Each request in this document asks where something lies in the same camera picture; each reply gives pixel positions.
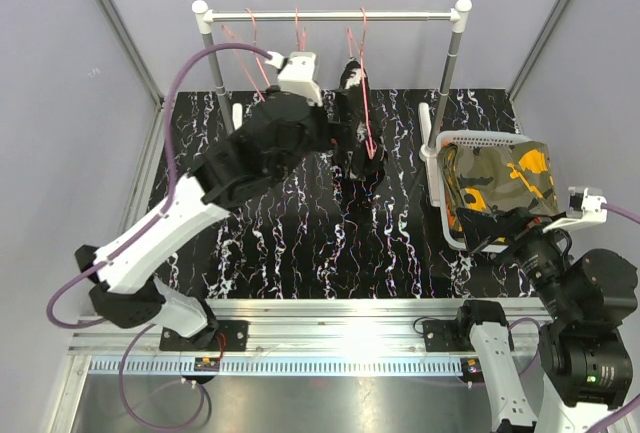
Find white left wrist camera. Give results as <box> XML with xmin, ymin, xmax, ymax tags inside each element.
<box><xmin>266</xmin><ymin>51</ymin><xmax>323</xmax><ymax>106</ymax></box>

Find aluminium extrusion rail frame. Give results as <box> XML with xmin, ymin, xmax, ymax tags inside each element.
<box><xmin>47</xmin><ymin>92</ymin><xmax>631</xmax><ymax>433</ymax></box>

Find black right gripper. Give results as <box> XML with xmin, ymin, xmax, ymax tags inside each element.
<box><xmin>458</xmin><ymin>204</ymin><xmax>580</xmax><ymax>320</ymax></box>

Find white metal clothes rack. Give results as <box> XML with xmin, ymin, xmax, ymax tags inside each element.
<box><xmin>191</xmin><ymin>0</ymin><xmax>473</xmax><ymax>164</ymax></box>

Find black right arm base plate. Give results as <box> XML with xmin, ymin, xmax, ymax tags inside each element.
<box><xmin>413</xmin><ymin>317</ymin><xmax>474</xmax><ymax>353</ymax></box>

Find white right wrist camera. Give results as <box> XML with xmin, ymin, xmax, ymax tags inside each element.
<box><xmin>543</xmin><ymin>186</ymin><xmax>607</xmax><ymax>233</ymax></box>

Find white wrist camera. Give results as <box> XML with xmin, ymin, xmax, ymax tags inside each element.
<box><xmin>543</xmin><ymin>186</ymin><xmax>607</xmax><ymax>233</ymax></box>
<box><xmin>266</xmin><ymin>51</ymin><xmax>323</xmax><ymax>106</ymax></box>

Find pink wire hanger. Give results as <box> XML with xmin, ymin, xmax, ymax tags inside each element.
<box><xmin>294</xmin><ymin>8</ymin><xmax>306</xmax><ymax>51</ymax></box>
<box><xmin>220</xmin><ymin>6</ymin><xmax>266</xmax><ymax>103</ymax></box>
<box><xmin>346</xmin><ymin>7</ymin><xmax>377</xmax><ymax>160</ymax></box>

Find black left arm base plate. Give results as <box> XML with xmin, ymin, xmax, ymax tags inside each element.
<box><xmin>159</xmin><ymin>319</ymin><xmax>250</xmax><ymax>352</ymax></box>

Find white plastic laundry basket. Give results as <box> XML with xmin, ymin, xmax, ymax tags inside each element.
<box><xmin>430</xmin><ymin>130</ymin><xmax>530</xmax><ymax>251</ymax></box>

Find white slotted cable duct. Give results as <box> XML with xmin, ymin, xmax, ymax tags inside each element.
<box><xmin>89</xmin><ymin>355</ymin><xmax>462</xmax><ymax>377</ymax></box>

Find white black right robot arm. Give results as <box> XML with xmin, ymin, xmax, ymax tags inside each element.
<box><xmin>453</xmin><ymin>208</ymin><xmax>639</xmax><ymax>432</ymax></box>

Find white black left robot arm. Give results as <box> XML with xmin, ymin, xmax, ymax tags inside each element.
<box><xmin>80</xmin><ymin>90</ymin><xmax>355</xmax><ymax>350</ymax></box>

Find black white patterned trousers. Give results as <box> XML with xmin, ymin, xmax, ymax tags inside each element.
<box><xmin>333</xmin><ymin>57</ymin><xmax>388</xmax><ymax>181</ymax></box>

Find camouflage olive yellow trousers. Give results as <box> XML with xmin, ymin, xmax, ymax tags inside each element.
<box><xmin>437</xmin><ymin>141</ymin><xmax>560</xmax><ymax>236</ymax></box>

